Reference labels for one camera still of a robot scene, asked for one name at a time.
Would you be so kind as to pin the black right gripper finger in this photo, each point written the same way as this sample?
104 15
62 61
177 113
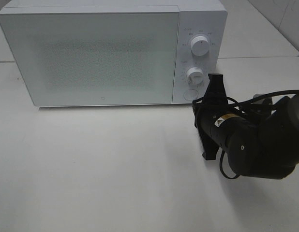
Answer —
211 89
219 88

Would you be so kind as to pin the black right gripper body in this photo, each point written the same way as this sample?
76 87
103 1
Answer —
205 113

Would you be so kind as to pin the white microwave knob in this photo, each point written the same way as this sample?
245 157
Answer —
199 45
195 75

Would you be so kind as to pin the white microwave door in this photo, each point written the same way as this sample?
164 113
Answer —
94 59

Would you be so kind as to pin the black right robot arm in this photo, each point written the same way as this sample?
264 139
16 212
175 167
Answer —
259 137

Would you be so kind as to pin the white adjacent table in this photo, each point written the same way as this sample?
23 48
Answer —
248 34

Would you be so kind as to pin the white microwave oven body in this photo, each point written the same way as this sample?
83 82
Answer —
196 17

